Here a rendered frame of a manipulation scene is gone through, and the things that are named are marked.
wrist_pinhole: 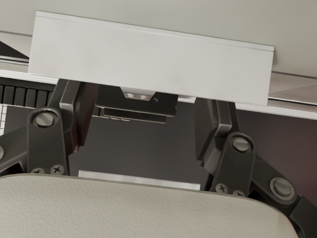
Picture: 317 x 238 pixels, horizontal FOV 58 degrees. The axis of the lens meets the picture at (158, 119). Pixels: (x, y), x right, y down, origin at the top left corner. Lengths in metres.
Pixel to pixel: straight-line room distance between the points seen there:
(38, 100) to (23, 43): 0.47
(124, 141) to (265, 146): 0.37
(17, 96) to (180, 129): 0.39
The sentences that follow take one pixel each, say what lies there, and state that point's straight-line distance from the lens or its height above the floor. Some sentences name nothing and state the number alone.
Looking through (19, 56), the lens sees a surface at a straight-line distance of 0.24.
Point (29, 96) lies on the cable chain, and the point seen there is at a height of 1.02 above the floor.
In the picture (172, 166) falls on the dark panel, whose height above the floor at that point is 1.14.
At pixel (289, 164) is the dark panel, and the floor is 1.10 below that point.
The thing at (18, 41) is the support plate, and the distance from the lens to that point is 0.18.
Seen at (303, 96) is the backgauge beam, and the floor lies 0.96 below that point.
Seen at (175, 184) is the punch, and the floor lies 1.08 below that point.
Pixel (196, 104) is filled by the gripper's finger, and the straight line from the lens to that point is 0.15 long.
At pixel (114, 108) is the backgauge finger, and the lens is 0.42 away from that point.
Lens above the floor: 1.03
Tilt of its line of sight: level
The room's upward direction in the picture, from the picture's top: 173 degrees counter-clockwise
